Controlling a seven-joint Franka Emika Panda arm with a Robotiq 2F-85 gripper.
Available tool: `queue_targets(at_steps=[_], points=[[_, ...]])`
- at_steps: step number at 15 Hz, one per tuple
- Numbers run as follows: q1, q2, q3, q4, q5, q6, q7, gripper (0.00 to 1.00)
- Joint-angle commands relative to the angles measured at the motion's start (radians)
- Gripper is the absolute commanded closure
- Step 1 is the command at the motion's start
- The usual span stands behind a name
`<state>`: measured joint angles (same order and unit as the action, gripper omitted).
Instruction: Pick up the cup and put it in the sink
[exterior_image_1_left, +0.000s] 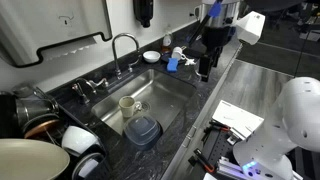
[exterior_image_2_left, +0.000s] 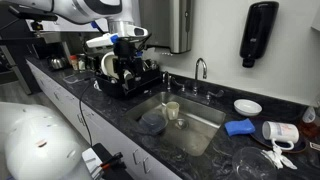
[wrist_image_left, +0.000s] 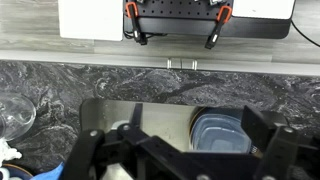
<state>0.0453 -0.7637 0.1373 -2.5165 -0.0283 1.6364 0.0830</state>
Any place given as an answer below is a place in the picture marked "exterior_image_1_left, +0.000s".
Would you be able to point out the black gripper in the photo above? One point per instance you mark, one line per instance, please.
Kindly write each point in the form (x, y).
(214, 39)

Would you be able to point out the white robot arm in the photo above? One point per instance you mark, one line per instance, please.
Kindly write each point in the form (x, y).
(219, 17)

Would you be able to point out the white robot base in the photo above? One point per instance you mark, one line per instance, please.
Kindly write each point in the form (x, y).
(293, 121)

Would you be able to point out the stainless steel sink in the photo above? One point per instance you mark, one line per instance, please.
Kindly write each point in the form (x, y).
(161, 95)

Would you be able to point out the white overturned mug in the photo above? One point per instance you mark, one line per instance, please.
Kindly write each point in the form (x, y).
(177, 53)

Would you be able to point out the blue sponge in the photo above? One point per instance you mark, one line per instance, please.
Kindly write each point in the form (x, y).
(172, 65)

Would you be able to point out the dish soap bottle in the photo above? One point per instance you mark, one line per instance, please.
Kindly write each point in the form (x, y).
(167, 41)

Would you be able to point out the white ceramic bowl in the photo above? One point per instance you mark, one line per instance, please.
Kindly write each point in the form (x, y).
(151, 56)

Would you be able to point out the white box on cart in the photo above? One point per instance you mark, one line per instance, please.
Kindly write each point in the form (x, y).
(241, 122)

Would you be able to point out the cream ceramic mug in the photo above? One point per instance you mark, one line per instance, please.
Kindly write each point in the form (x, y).
(129, 106)

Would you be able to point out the blue-grey plastic container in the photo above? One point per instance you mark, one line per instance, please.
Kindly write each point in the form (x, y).
(143, 131)

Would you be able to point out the black red clamp tool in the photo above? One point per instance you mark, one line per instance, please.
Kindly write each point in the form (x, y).
(200, 158)

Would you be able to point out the small chrome side faucet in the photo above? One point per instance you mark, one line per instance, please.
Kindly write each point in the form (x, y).
(79, 87)

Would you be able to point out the white bowl in rack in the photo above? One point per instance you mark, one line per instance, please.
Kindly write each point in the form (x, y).
(77, 140)

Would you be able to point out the black dish rack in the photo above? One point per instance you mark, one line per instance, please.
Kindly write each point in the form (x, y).
(101, 171)

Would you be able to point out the glass lid in rack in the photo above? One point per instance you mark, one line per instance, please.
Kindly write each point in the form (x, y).
(86, 165)

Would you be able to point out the copper bottom pan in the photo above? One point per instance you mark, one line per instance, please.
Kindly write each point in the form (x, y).
(39, 125)

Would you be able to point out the paper towel dispenser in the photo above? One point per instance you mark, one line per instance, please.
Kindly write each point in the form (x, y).
(30, 29)

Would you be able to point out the stainless steel pot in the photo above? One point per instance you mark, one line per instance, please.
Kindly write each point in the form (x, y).
(32, 102)

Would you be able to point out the cream frying pan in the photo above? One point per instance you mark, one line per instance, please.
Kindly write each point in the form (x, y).
(22, 159)

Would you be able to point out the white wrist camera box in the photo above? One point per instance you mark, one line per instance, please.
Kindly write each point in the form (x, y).
(249, 28)

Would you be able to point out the black wall soap dispenser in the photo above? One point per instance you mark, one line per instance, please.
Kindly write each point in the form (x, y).
(143, 10)

